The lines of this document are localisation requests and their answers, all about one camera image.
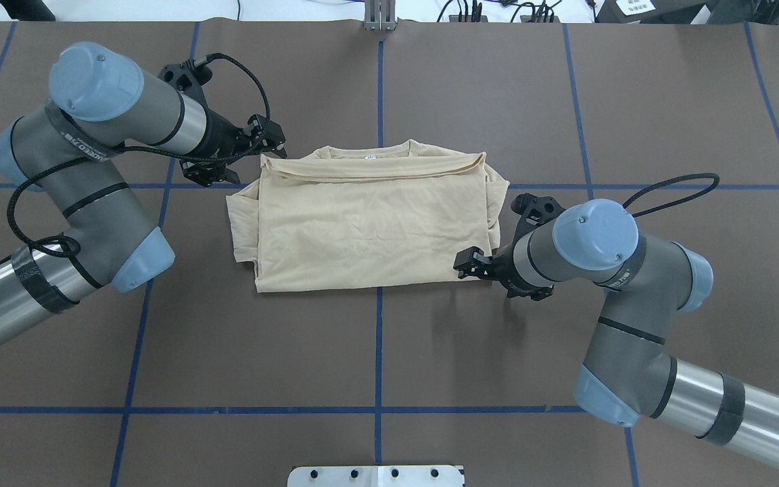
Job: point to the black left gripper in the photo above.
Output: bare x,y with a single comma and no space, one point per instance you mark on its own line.
219,138

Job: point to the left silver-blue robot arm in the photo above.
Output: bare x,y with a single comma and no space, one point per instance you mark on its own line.
81,225

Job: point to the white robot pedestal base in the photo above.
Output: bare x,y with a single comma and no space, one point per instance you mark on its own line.
378,475

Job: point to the cream long-sleeve printed shirt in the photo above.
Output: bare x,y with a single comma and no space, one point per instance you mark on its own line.
354,219

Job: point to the aluminium frame post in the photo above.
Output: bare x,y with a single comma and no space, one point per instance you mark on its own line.
380,15

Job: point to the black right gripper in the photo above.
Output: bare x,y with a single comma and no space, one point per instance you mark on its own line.
512,266

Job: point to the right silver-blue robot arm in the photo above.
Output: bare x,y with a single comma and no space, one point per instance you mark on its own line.
626,373

